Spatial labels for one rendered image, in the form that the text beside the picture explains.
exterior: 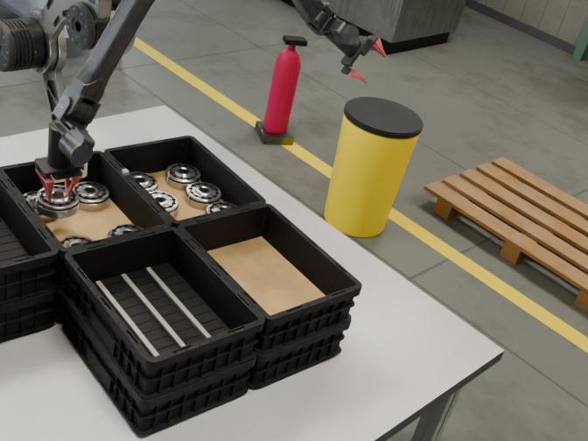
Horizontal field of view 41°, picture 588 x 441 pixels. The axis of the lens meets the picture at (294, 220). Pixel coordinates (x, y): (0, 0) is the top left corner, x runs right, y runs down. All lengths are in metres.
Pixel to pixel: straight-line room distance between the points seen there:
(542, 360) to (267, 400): 1.85
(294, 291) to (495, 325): 1.72
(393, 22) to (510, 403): 3.62
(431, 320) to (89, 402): 0.99
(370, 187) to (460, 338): 1.55
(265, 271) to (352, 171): 1.67
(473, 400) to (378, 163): 1.15
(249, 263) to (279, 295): 0.14
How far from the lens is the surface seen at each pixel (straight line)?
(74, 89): 1.89
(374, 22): 6.27
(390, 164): 3.63
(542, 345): 3.61
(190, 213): 2.23
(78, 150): 1.86
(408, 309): 2.30
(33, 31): 2.97
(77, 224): 2.14
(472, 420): 3.10
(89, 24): 2.49
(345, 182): 3.71
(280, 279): 2.04
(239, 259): 2.08
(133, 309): 1.88
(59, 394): 1.86
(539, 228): 4.23
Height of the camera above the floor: 2.05
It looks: 32 degrees down
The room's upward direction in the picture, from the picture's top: 13 degrees clockwise
